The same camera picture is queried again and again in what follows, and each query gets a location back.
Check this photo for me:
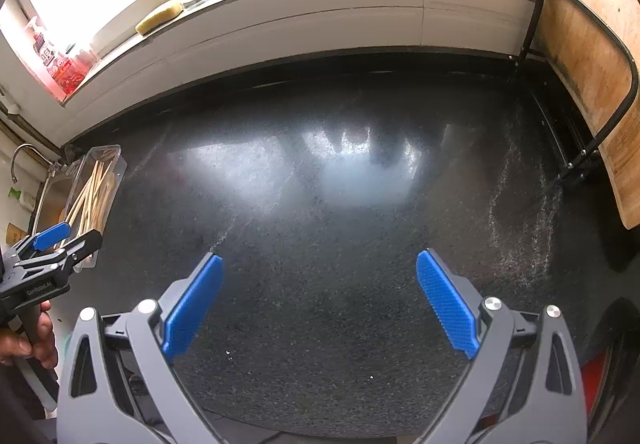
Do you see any red soap pump bottle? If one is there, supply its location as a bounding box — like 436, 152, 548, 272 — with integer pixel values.
25, 16, 68, 82

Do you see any steel sink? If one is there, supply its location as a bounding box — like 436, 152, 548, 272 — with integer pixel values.
29, 164, 72, 227

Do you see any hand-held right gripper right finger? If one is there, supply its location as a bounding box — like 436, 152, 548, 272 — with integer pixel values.
416, 248, 588, 444

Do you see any person's left hand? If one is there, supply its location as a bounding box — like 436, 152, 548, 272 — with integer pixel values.
0, 301, 59, 371

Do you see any clear plastic container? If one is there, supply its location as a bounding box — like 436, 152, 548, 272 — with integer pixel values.
37, 144, 124, 270

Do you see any pile of wooden chopsticks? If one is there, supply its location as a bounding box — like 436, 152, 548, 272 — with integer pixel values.
65, 158, 119, 239

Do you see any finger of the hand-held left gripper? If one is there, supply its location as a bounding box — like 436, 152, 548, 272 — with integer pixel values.
7, 222, 71, 258
14, 230, 104, 276

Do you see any yellow sponge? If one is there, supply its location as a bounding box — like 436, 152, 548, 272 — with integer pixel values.
136, 2, 182, 36

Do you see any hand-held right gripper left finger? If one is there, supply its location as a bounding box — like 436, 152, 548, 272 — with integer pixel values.
56, 253, 224, 444

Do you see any black metal rack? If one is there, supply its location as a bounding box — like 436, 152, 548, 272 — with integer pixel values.
510, 0, 640, 183

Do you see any dark metal pot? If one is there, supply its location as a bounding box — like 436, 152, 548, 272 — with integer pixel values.
584, 297, 640, 427

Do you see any wooden cutting board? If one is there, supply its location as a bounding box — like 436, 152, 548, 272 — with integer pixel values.
535, 0, 640, 230

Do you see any metal faucet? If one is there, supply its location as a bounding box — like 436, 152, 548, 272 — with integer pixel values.
11, 143, 49, 185

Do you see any small glass jar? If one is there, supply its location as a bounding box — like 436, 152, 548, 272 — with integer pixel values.
67, 43, 99, 76

